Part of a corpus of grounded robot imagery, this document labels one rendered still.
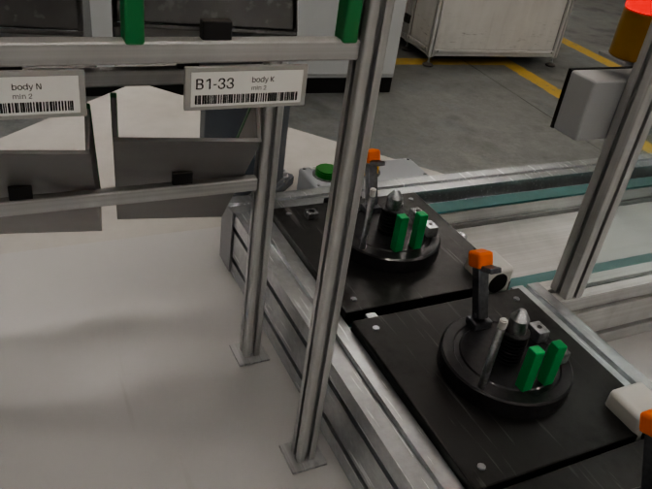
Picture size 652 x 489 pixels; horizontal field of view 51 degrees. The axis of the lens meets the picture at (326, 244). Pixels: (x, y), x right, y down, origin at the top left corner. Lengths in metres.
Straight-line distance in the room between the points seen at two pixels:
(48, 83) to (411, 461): 0.44
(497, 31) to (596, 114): 4.53
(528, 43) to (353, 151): 5.02
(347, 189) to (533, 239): 0.62
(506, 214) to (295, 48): 0.75
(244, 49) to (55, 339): 0.53
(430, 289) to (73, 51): 0.54
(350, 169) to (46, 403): 0.46
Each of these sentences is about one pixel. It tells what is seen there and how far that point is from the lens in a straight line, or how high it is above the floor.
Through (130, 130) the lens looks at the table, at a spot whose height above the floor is 0.86.
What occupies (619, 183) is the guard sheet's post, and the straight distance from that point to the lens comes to 0.87.
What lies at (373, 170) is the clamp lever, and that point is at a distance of 0.93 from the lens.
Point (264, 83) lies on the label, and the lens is 0.49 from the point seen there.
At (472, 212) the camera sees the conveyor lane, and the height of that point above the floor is 0.94.
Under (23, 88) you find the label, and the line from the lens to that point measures 0.45.
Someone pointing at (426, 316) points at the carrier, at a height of 0.97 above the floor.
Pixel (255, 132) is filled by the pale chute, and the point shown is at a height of 1.19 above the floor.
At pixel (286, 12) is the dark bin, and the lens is 0.53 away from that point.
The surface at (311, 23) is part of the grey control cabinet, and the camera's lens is 4.06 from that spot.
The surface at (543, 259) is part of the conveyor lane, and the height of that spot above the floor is 0.92.
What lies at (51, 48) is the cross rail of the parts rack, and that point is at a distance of 0.45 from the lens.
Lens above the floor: 1.45
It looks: 32 degrees down
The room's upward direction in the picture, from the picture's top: 9 degrees clockwise
